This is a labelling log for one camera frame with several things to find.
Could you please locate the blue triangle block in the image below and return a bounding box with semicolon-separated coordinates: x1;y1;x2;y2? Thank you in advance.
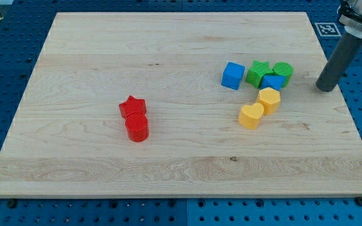
260;75;285;91

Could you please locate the red cylinder block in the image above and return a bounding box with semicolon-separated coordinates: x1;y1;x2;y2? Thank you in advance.
125;113;149;142

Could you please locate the black bolt left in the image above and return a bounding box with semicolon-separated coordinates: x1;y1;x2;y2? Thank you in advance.
6;198;17;208

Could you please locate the blue cube block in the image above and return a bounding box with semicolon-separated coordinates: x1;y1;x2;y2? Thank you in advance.
221;62;245;90

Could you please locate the wooden board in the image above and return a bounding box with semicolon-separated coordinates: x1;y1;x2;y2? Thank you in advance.
0;12;362;199

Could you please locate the white fiducial marker tag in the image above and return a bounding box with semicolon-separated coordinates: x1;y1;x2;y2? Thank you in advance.
314;22;341;37

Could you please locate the yellow heart block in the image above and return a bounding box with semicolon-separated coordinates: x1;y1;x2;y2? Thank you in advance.
238;103;264;129

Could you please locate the green star block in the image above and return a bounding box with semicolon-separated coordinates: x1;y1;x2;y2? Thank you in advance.
245;60;273;89

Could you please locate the black bolt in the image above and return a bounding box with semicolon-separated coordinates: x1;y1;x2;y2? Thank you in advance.
354;196;362;207
6;198;17;208

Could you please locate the red star block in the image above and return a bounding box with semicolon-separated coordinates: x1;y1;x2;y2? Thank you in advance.
119;95;147;119

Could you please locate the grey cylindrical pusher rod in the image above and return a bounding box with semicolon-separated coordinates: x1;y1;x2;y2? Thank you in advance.
315;32;362;92

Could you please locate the green cylinder block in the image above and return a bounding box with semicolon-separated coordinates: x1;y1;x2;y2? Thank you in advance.
272;62;293;88

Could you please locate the yellow hexagon block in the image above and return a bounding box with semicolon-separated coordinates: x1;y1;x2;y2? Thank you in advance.
256;87;281;116

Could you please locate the black bolt right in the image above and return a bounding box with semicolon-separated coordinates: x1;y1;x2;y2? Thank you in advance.
354;196;362;207

